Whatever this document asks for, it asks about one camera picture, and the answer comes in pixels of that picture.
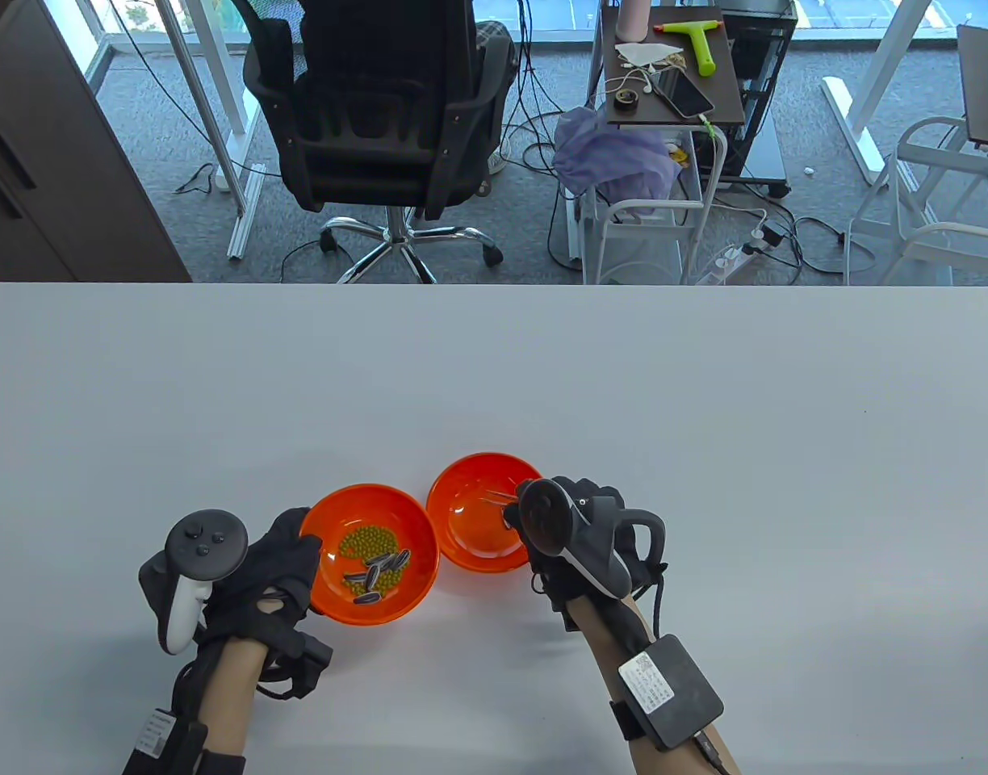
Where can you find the person's right hand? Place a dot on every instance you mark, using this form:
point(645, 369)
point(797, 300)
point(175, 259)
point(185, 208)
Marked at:
point(603, 492)

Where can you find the person's left hand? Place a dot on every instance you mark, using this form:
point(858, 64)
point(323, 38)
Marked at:
point(276, 557)

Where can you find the thin metal tweezers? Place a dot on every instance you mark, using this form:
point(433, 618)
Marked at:
point(500, 496)

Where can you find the orange plastic bowl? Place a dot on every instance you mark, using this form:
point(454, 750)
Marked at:
point(365, 504)
point(478, 549)

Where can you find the person's left forearm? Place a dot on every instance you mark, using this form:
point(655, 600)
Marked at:
point(232, 694)

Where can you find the grey and white hand controller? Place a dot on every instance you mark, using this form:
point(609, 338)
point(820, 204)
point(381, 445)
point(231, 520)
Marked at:
point(546, 517)
point(207, 545)

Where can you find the pile of green beans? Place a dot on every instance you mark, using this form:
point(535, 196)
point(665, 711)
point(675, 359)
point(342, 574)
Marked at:
point(365, 541)

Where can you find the black wrist sensor box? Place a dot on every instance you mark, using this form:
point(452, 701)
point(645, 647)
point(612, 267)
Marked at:
point(680, 702)
point(159, 743)

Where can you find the white power strip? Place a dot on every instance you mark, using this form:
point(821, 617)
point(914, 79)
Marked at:
point(728, 260)

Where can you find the white trolley cart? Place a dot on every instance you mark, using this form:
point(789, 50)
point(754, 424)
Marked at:
point(655, 205)

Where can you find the purple cloth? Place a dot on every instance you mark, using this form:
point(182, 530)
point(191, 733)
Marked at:
point(615, 157)

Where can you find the small yellow object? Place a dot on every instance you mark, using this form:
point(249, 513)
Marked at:
point(678, 153)

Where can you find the white desk leg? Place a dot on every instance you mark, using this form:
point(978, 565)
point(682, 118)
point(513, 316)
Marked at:
point(248, 210)
point(884, 64)

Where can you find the black tape roll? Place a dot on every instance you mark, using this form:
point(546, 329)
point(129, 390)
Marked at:
point(625, 104)

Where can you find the white earphones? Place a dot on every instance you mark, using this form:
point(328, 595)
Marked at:
point(628, 87)

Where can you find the black smartphone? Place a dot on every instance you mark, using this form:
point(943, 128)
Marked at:
point(684, 94)

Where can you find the black office chair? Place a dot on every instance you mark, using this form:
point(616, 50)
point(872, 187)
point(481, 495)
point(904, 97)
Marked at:
point(381, 145)

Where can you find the dark brown side table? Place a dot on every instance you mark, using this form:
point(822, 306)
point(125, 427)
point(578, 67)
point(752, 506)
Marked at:
point(720, 89)

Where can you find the white face mask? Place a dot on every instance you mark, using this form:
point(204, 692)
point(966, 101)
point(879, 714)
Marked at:
point(643, 53)

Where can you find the green squeegee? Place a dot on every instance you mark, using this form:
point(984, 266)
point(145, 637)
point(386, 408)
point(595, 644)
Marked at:
point(704, 52)

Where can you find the dark brown cabinet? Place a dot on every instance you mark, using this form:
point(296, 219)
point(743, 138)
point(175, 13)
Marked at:
point(50, 161)

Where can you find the black equipment rack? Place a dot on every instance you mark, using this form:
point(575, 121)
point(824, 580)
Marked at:
point(764, 48)

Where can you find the pink cup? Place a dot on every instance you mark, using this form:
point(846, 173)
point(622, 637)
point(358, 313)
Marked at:
point(633, 20)

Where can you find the dark grey board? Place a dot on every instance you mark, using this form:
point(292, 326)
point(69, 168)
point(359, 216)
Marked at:
point(986, 89)

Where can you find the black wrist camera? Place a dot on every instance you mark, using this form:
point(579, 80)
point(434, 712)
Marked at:
point(308, 654)

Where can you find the white chair frame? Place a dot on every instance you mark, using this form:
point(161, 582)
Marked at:
point(958, 232)

